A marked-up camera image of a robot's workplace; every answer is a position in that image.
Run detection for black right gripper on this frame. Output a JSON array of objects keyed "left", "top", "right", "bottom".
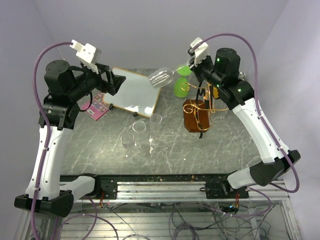
[{"left": 189, "top": 53, "right": 224, "bottom": 89}]

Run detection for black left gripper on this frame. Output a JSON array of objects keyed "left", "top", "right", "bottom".
[{"left": 68, "top": 62, "right": 126, "bottom": 101}]

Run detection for green plastic wine glass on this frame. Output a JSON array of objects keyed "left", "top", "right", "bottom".
[{"left": 173, "top": 65, "right": 192, "bottom": 98}]

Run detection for orange plastic wine glass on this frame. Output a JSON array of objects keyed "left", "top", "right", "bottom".
[{"left": 212, "top": 87, "right": 220, "bottom": 100}]

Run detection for clear wine glass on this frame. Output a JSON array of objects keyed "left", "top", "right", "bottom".
[
  {"left": 148, "top": 64, "right": 192, "bottom": 89},
  {"left": 120, "top": 132, "right": 139, "bottom": 163},
  {"left": 132, "top": 120, "right": 147, "bottom": 149}
]

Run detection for clear wine glass front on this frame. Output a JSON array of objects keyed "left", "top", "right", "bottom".
[{"left": 120, "top": 132, "right": 139, "bottom": 163}]

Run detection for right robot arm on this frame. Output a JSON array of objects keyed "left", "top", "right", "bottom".
[{"left": 189, "top": 48, "right": 301, "bottom": 198}]

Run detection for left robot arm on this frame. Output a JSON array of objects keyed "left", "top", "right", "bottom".
[{"left": 14, "top": 60, "right": 126, "bottom": 217}]

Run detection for clear tall flute glass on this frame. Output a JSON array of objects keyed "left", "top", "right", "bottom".
[{"left": 149, "top": 113, "right": 163, "bottom": 146}]

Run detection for gold framed whiteboard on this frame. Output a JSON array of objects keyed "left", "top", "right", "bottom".
[{"left": 103, "top": 67, "right": 161, "bottom": 117}]

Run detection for pink sticker book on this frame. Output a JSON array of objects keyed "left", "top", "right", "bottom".
[{"left": 80, "top": 93, "right": 110, "bottom": 121}]

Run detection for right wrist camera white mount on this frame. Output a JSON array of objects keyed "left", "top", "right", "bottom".
[{"left": 187, "top": 37, "right": 210, "bottom": 67}]

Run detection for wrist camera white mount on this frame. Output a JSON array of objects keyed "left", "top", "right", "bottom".
[
  {"left": 187, "top": 37, "right": 210, "bottom": 67},
  {"left": 70, "top": 39, "right": 101, "bottom": 74}
]

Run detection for gold wire wine glass rack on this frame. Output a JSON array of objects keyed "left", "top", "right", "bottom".
[{"left": 182, "top": 83, "right": 229, "bottom": 139}]

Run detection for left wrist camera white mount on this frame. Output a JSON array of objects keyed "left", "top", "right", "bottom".
[{"left": 70, "top": 39, "right": 101, "bottom": 74}]

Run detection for aluminium mounting rail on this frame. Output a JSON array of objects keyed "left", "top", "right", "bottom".
[{"left": 59, "top": 179, "right": 291, "bottom": 201}]

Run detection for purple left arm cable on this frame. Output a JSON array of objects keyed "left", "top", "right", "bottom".
[{"left": 30, "top": 41, "right": 118, "bottom": 240}]

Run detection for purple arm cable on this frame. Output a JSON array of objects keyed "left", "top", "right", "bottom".
[
  {"left": 30, "top": 41, "right": 118, "bottom": 240},
  {"left": 197, "top": 32, "right": 301, "bottom": 218}
]

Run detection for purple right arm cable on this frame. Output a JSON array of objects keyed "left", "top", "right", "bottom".
[{"left": 197, "top": 32, "right": 301, "bottom": 218}]

